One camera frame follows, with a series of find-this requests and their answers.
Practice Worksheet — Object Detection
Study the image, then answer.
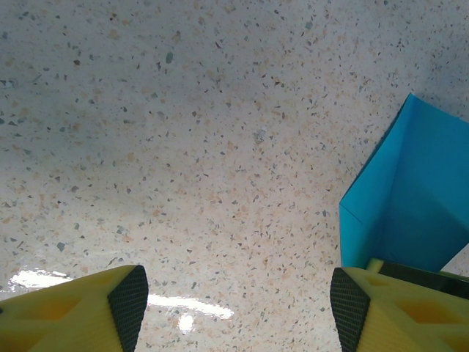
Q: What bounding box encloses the blue paper sheet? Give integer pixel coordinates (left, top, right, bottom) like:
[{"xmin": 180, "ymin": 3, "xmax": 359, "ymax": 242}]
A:
[{"xmin": 339, "ymin": 93, "xmax": 469, "ymax": 274}]

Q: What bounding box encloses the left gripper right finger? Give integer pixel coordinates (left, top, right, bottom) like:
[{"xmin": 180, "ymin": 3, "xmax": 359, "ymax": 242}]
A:
[{"xmin": 329, "ymin": 266, "xmax": 469, "ymax": 352}]

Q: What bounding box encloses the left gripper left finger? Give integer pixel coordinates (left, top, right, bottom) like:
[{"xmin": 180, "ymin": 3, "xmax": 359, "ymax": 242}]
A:
[{"xmin": 0, "ymin": 264, "xmax": 149, "ymax": 352}]

